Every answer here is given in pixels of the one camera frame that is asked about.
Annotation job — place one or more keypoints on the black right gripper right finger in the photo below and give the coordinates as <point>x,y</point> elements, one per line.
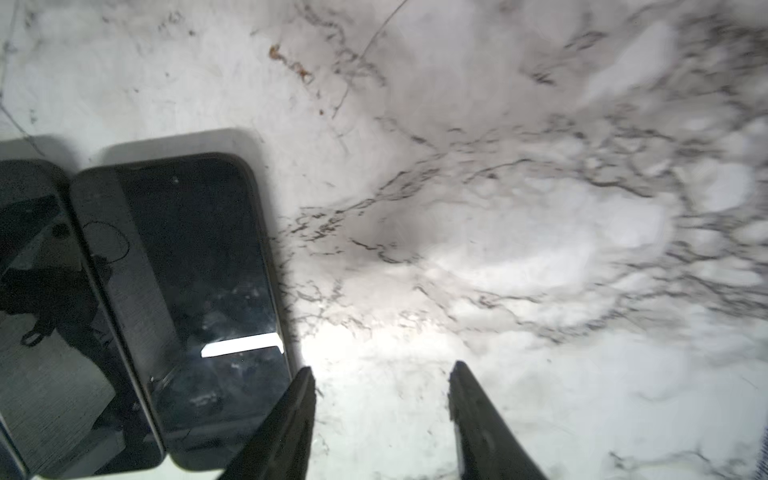
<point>486,447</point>

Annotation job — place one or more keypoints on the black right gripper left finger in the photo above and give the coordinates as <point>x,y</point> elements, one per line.
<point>281,446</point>

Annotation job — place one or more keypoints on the black phone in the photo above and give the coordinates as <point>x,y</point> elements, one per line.
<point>182,257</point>
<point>69,409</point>

